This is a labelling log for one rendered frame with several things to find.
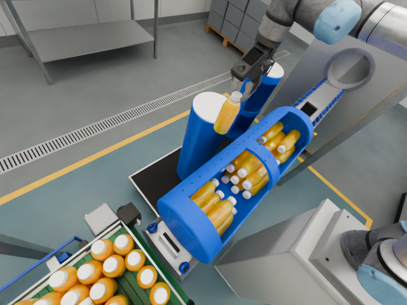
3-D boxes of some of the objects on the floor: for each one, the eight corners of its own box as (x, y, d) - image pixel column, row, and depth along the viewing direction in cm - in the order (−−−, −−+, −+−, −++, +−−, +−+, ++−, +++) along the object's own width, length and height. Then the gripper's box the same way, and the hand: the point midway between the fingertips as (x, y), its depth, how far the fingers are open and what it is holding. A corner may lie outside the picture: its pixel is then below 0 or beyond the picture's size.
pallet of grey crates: (268, 54, 405) (304, -17, 309) (245, 62, 364) (279, -16, 268) (229, 25, 439) (251, -46, 343) (204, 30, 398) (221, -49, 302)
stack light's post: (93, 263, 144) (-1, 241, 55) (88, 267, 142) (-18, 252, 53) (91, 259, 145) (-6, 230, 56) (85, 263, 143) (-24, 241, 54)
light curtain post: (281, 184, 225) (487, 37, 87) (278, 187, 222) (488, 39, 84) (277, 180, 226) (473, 30, 89) (275, 183, 223) (473, 32, 86)
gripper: (294, 45, 53) (258, 102, 70) (263, 23, 56) (235, 83, 73) (279, 50, 48) (244, 110, 65) (246, 27, 51) (221, 90, 68)
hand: (236, 95), depth 66 cm, fingers closed on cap, 4 cm apart
